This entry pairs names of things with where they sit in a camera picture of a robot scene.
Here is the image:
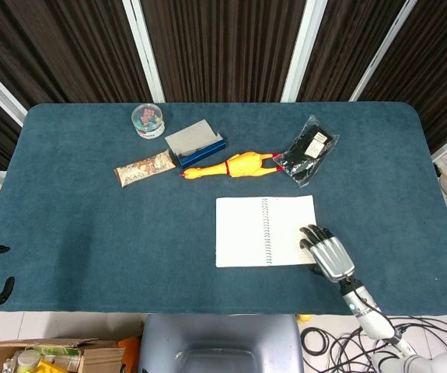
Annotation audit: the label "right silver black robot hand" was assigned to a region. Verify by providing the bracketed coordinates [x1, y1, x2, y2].
[299, 224, 356, 284]

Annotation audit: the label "spiral white notebook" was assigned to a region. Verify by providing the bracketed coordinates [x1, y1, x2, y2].
[215, 195, 319, 269]

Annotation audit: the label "open cardboard box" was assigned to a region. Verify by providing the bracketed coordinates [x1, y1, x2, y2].
[0, 336, 126, 373]

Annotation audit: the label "black item in plastic bag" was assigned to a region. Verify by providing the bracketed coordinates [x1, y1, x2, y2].
[272, 114, 340, 189]

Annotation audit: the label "teal blue table mat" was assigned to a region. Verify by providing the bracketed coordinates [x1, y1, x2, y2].
[0, 102, 447, 316]

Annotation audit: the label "yellow rubber chicken toy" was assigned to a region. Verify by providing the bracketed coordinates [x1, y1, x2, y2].
[180, 150, 286, 181]

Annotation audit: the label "blue card holder box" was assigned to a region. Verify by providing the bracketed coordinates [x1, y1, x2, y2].
[164, 120, 228, 169]

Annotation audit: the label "brown patterned snack packet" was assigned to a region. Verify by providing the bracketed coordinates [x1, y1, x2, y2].
[113, 148, 177, 190]

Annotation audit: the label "clear round jar of clips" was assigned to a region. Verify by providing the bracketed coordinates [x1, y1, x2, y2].
[131, 102, 166, 139]

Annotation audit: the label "black floor cables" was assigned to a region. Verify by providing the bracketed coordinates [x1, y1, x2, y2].
[299, 312, 447, 373]

